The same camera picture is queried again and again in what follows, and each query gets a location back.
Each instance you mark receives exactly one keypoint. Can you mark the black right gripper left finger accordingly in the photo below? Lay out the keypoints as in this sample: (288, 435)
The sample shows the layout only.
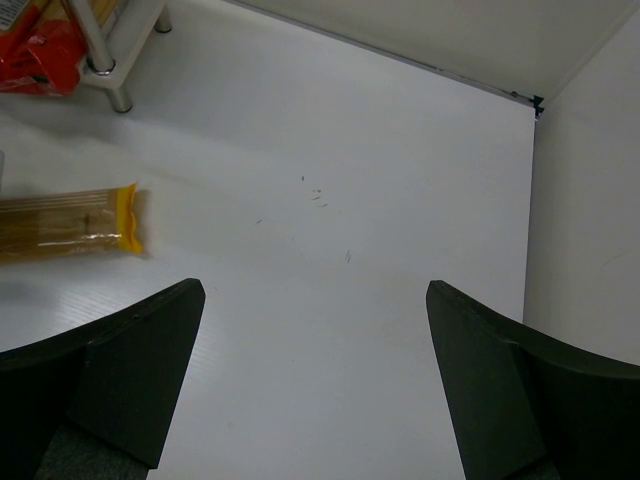
(97, 401)

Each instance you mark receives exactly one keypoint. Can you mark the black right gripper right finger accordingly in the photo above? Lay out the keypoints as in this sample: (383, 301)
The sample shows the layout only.
(524, 405)

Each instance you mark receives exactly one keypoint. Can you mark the yellow spaghetti bag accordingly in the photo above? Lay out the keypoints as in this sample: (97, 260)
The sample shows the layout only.
(58, 225)

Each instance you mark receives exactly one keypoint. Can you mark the white two-tier shelf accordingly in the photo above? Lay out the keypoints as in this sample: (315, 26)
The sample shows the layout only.
(111, 56)

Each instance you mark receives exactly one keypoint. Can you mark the red spaghetti bag rightmost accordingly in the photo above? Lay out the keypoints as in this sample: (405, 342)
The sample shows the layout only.
(41, 47)

